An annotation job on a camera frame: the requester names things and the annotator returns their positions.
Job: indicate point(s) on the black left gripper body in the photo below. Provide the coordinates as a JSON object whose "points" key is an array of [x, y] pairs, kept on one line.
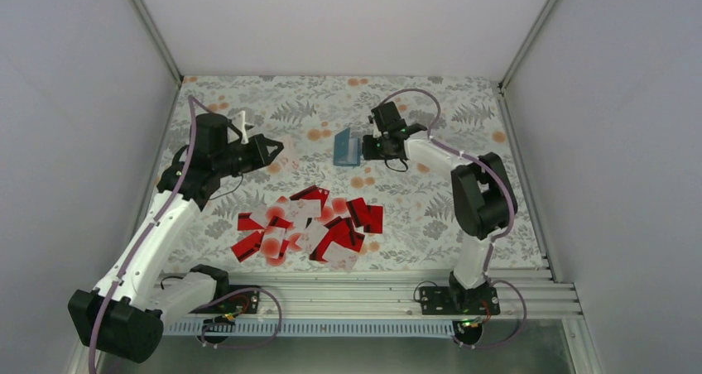
{"points": [[246, 162]]}

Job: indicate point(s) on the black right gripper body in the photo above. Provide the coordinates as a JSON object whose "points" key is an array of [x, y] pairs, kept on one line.
{"points": [[377, 151]]}

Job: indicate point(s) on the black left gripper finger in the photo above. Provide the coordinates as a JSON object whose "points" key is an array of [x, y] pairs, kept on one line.
{"points": [[270, 143], [275, 159]]}

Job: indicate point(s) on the blue leather card holder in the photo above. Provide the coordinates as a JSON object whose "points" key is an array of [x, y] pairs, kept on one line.
{"points": [[347, 149]]}

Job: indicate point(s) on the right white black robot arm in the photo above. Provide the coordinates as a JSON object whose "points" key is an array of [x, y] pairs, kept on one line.
{"points": [[484, 206]]}

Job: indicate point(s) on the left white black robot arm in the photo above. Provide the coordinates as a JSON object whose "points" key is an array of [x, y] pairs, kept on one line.
{"points": [[125, 314]]}

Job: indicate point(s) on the red card far right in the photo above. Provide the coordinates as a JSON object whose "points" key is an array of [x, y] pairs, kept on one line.
{"points": [[375, 219]]}

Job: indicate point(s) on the red card striped right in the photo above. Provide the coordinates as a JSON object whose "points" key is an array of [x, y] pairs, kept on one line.
{"points": [[359, 212]]}

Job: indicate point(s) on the white red-dot card lower left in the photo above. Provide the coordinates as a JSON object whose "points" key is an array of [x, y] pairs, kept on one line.
{"points": [[274, 248]]}

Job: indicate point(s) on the red card lower left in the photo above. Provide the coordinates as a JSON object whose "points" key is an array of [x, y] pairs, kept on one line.
{"points": [[247, 246]]}

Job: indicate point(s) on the red card lower centre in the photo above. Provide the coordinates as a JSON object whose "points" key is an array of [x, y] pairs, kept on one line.
{"points": [[340, 231]]}

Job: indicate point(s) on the floral patterned table mat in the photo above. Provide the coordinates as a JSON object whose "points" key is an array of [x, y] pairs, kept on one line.
{"points": [[420, 231]]}

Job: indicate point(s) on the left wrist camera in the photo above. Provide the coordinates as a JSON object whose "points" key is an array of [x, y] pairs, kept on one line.
{"points": [[241, 126]]}

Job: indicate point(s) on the aluminium corner post left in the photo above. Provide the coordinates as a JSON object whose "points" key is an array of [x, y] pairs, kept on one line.
{"points": [[158, 40]]}

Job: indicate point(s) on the aluminium corner post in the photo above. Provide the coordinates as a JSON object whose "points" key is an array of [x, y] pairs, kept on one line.
{"points": [[526, 45], [158, 40]]}

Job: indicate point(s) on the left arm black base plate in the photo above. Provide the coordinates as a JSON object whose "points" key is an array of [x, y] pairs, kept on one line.
{"points": [[244, 302]]}

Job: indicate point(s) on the aluminium rail base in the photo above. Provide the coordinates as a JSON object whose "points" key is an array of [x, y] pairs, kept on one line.
{"points": [[389, 294]]}

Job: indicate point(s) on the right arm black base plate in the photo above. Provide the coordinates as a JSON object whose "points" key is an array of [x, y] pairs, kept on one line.
{"points": [[443, 301]]}

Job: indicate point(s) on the blue slotted cable duct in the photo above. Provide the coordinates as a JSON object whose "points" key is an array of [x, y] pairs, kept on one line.
{"points": [[325, 328]]}

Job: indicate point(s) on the aluminium corner post right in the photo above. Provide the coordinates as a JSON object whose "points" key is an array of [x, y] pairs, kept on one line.
{"points": [[526, 45]]}

